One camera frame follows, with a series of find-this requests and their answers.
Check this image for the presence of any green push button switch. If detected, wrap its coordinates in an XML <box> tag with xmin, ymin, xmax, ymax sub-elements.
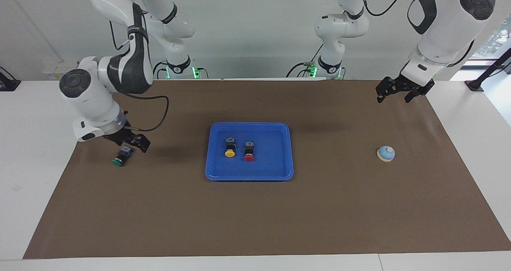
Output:
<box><xmin>112</xmin><ymin>146</ymin><xmax>134</xmax><ymax>168</ymax></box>

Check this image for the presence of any light blue call bell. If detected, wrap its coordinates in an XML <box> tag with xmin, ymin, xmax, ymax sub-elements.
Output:
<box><xmin>376</xmin><ymin>145</ymin><xmax>396</xmax><ymax>162</ymax></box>

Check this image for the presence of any yellow push button switch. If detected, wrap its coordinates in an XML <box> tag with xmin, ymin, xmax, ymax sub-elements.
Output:
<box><xmin>224</xmin><ymin>136</ymin><xmax>237</xmax><ymax>158</ymax></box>

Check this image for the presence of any blue plastic tray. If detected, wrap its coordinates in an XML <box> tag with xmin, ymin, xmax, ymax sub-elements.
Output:
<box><xmin>205</xmin><ymin>122</ymin><xmax>295</xmax><ymax>182</ymax></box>

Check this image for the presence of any black clamp stand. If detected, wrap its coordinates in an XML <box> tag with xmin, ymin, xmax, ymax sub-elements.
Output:
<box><xmin>464</xmin><ymin>47</ymin><xmax>511</xmax><ymax>92</ymax></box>

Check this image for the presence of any white yellow power strip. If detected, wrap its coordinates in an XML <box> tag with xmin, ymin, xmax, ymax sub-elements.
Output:
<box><xmin>42</xmin><ymin>61</ymin><xmax>80</xmax><ymax>81</ymax></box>

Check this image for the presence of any window with greenery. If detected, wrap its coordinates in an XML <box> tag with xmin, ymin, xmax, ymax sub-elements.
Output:
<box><xmin>471</xmin><ymin>16</ymin><xmax>511</xmax><ymax>60</ymax></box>

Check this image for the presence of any brown table mat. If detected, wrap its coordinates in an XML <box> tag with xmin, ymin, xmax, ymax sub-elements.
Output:
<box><xmin>23</xmin><ymin>79</ymin><xmax>511</xmax><ymax>259</ymax></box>

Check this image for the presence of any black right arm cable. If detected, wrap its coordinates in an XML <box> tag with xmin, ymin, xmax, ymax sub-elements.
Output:
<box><xmin>109</xmin><ymin>19</ymin><xmax>170</xmax><ymax>133</ymax></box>

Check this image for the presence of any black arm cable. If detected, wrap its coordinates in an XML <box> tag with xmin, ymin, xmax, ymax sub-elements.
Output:
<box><xmin>109</xmin><ymin>19</ymin><xmax>170</xmax><ymax>133</ymax></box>
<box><xmin>360</xmin><ymin>0</ymin><xmax>503</xmax><ymax>17</ymax></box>

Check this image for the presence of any black right base cable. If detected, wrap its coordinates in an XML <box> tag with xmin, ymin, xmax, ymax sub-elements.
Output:
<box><xmin>151</xmin><ymin>61</ymin><xmax>170</xmax><ymax>80</ymax></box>

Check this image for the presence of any black base cable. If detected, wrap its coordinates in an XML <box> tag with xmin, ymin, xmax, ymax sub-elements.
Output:
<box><xmin>151</xmin><ymin>61</ymin><xmax>170</xmax><ymax>80</ymax></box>
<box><xmin>286</xmin><ymin>44</ymin><xmax>325</xmax><ymax>78</ymax></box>

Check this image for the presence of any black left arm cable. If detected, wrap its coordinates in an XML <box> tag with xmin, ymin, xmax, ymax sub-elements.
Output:
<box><xmin>360</xmin><ymin>0</ymin><xmax>503</xmax><ymax>17</ymax></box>

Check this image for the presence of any black left base cable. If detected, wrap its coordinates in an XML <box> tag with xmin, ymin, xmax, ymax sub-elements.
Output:
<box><xmin>286</xmin><ymin>44</ymin><xmax>325</xmax><ymax>78</ymax></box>

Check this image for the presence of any black desk mount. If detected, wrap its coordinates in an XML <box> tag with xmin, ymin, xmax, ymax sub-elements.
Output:
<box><xmin>0</xmin><ymin>66</ymin><xmax>21</xmax><ymax>92</ymax></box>

